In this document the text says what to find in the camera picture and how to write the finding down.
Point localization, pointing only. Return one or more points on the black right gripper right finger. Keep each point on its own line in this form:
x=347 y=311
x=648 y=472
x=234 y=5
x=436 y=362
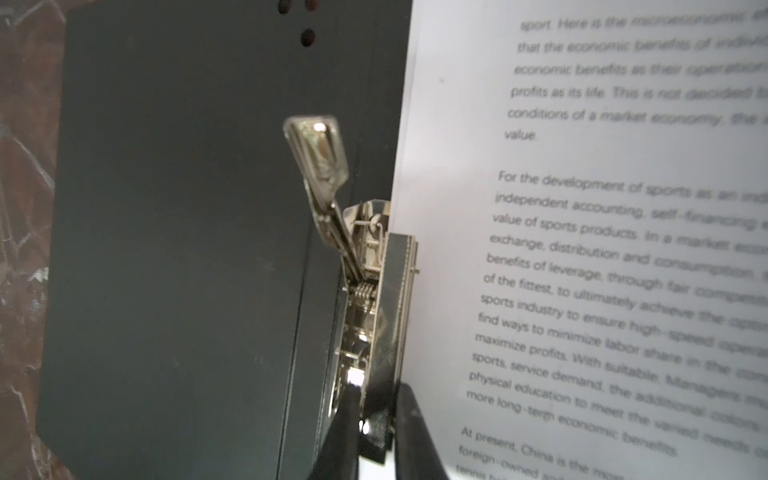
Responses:
x=416 y=457

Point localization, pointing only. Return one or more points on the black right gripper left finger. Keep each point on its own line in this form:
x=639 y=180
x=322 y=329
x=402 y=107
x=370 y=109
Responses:
x=338 y=456

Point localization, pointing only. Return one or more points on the silver folder clip mechanism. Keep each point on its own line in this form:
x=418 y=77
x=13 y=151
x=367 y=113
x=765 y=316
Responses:
x=378 y=268

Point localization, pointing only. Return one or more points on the black file folder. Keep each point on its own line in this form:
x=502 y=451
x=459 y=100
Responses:
x=191 y=302

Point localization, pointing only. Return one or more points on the printed paper corner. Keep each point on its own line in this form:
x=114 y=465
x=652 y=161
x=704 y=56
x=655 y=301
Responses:
x=587 y=183

